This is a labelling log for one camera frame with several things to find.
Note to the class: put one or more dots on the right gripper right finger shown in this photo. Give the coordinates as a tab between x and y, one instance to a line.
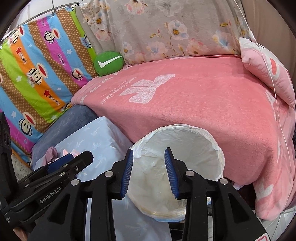
232	218

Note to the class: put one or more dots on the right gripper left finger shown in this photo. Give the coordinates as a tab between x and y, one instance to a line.
65	219

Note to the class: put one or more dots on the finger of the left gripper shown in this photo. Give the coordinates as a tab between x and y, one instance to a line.
55	165
43	187

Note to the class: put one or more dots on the purple wrapper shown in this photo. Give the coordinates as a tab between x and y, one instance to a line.
50	155

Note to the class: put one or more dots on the white lined trash bin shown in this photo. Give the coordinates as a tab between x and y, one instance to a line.
161	158

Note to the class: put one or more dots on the person's left hand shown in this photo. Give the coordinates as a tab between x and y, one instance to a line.
22	235

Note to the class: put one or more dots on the dark blue pillow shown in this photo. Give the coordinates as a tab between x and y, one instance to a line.
72	120

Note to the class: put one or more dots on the light blue palm pillow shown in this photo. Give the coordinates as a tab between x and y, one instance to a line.
108	144

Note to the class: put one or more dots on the colourful monkey print quilt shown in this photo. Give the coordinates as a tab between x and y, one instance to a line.
43	64

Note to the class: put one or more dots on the green checkmark cushion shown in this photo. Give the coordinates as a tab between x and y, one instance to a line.
108	62

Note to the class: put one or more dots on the pink towel blanket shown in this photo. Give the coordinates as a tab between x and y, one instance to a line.
252	126

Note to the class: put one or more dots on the pink white pillow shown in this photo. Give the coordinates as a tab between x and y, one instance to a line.
266	66

